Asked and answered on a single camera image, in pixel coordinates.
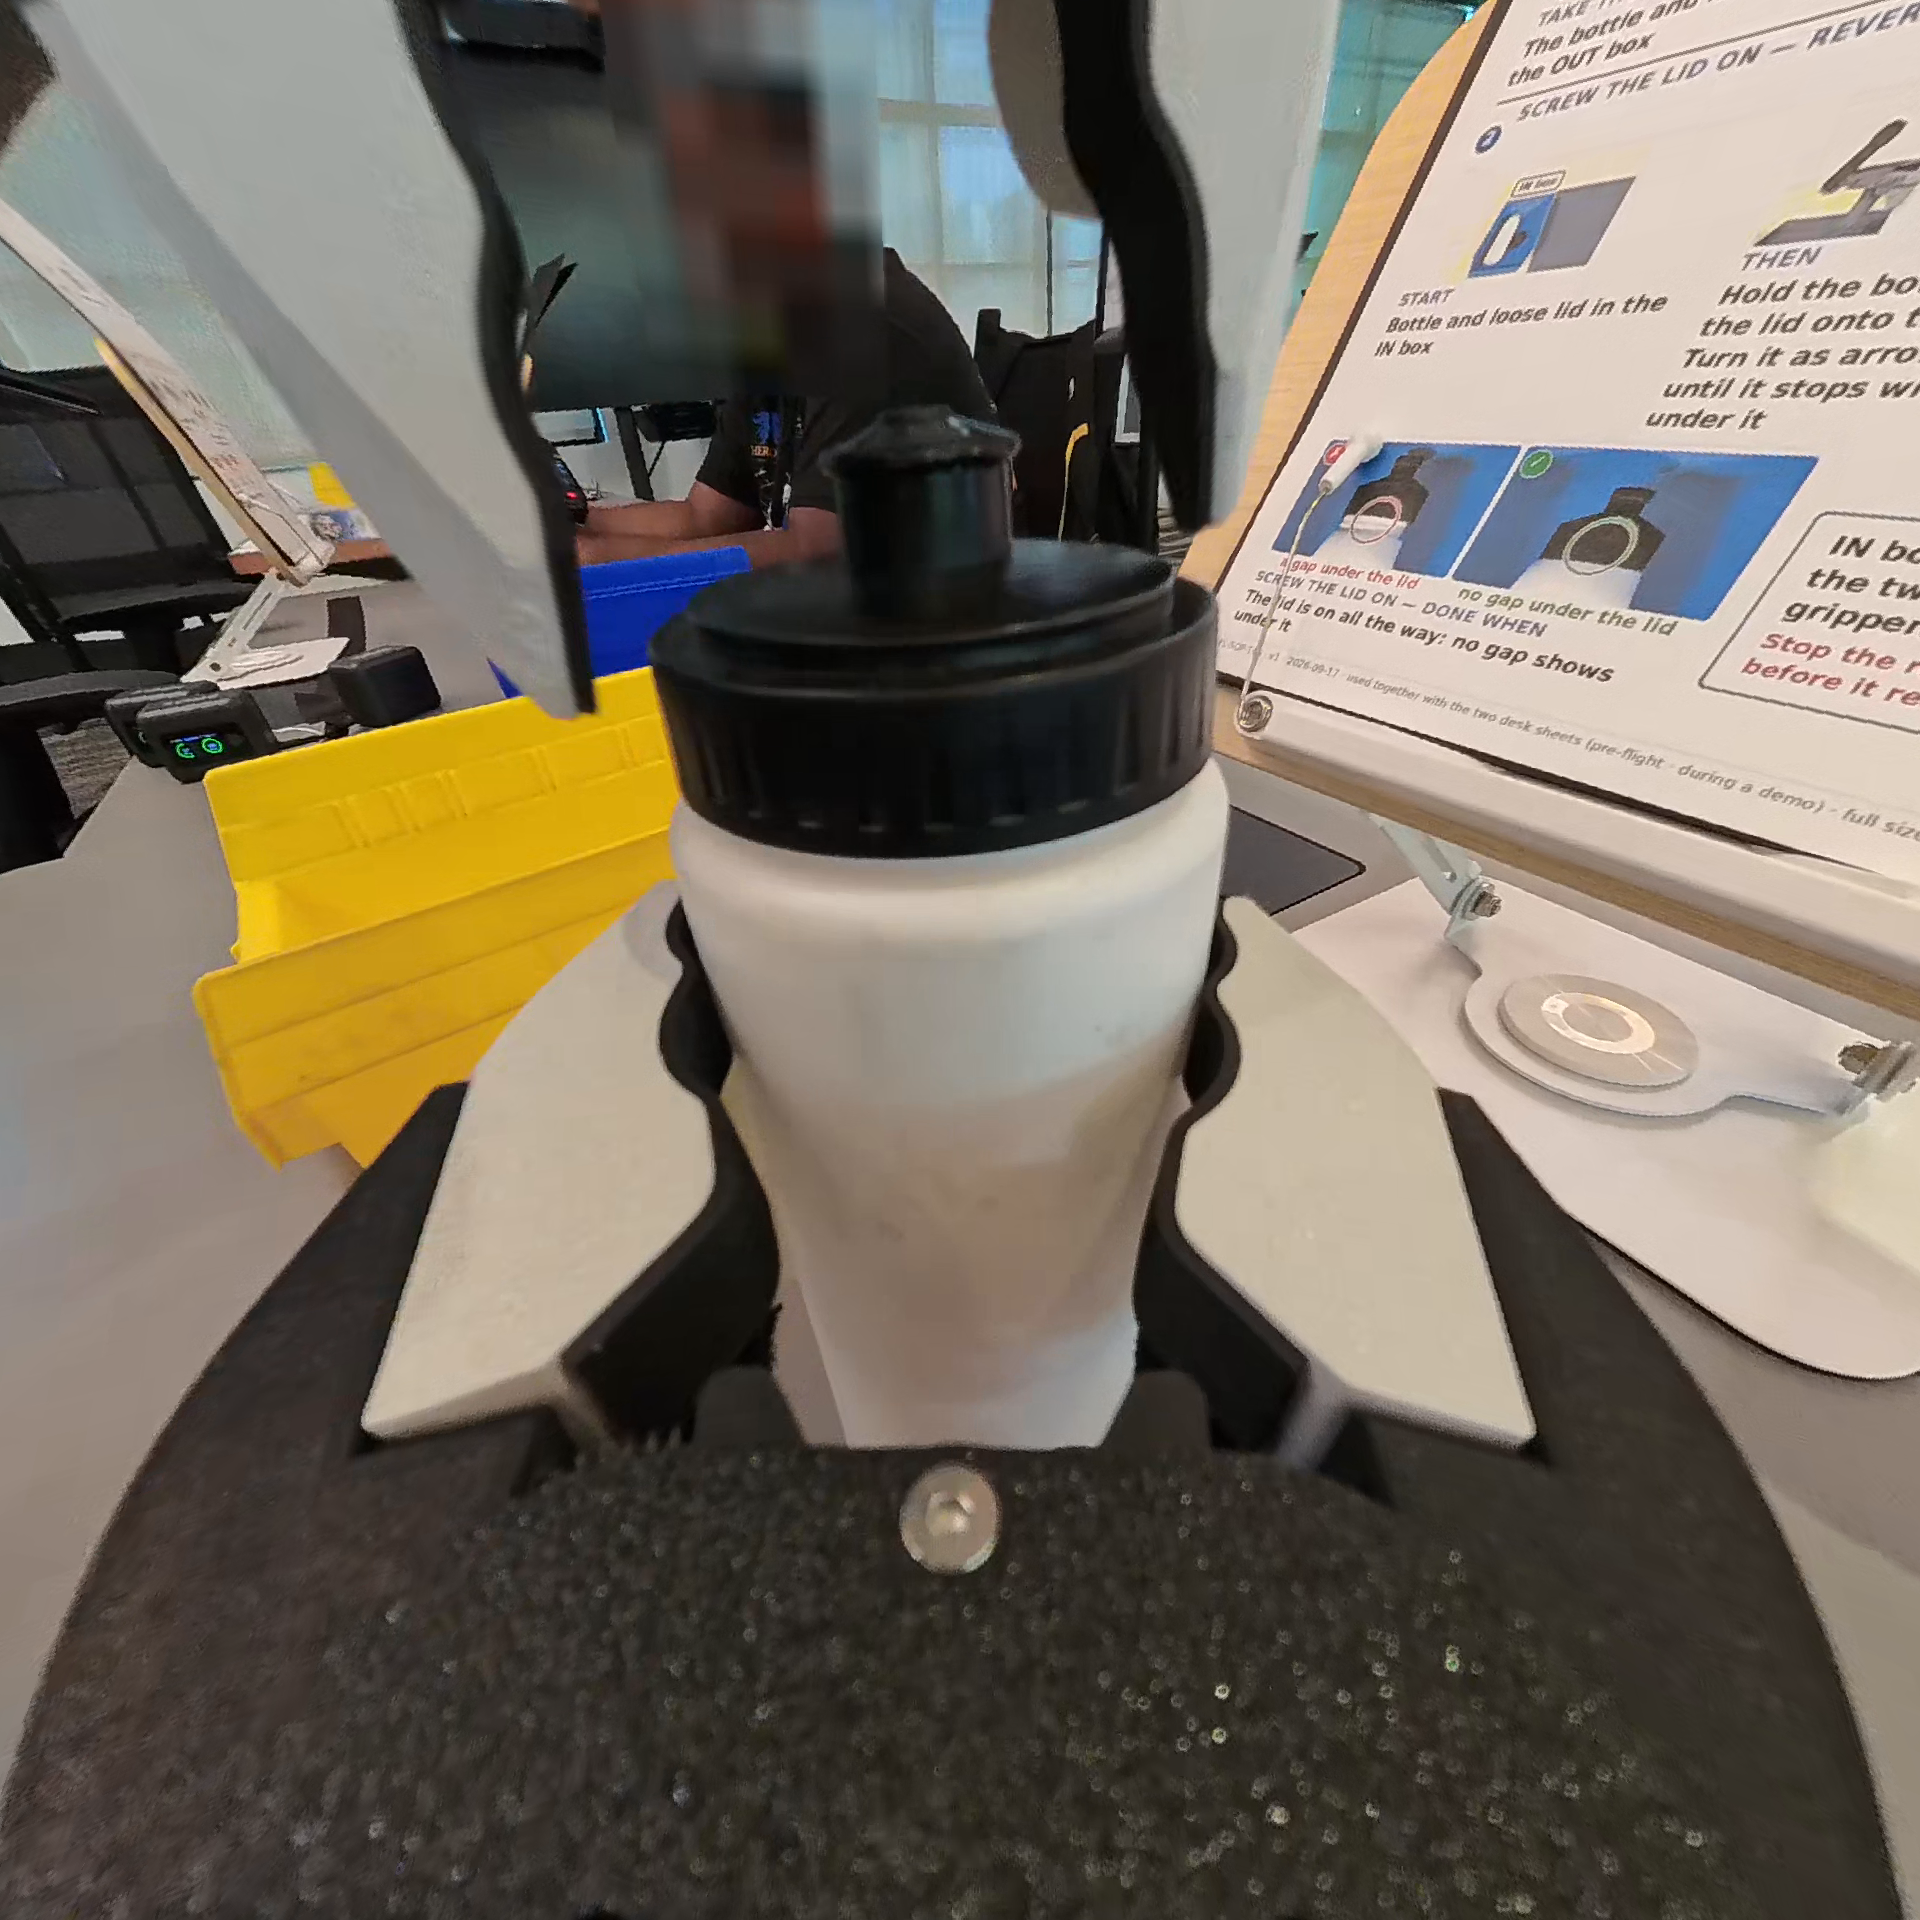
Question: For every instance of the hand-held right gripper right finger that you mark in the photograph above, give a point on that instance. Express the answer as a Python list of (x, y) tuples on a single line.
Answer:
[(1349, 1213)]

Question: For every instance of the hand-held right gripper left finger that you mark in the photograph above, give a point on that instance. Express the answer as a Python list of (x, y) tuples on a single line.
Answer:
[(557, 1200)]

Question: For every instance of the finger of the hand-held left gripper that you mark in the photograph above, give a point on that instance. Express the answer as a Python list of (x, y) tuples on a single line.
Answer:
[(1260, 224), (330, 270)]

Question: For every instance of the yellow plastic bin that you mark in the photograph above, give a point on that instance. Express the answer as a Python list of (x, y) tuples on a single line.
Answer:
[(421, 901)]

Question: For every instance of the white plastic bottle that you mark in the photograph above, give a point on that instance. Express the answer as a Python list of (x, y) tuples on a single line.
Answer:
[(946, 1049)]

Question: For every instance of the black bottle lid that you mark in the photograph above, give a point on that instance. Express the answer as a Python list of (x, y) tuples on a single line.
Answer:
[(931, 720)]

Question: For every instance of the background document stand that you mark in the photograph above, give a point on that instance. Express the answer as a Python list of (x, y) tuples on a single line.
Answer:
[(224, 450)]

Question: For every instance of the black hanging jacket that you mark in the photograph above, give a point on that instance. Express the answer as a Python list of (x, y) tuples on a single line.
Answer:
[(1050, 420)]

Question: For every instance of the black mesh office chair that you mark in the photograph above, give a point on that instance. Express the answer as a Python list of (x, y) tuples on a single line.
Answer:
[(91, 523)]

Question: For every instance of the printed instruction sheet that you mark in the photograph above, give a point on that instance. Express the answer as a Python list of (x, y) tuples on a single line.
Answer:
[(1622, 376)]

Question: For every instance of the small black box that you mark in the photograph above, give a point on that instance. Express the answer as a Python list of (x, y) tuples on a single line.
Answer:
[(382, 691)]

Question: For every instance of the blue plastic bin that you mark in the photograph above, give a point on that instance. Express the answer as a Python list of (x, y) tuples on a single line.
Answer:
[(661, 616)]

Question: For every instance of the black charger with green lights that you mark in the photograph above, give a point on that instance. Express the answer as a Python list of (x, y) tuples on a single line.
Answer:
[(202, 734)]

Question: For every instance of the black wall monitor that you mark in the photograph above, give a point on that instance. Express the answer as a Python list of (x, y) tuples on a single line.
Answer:
[(599, 299)]

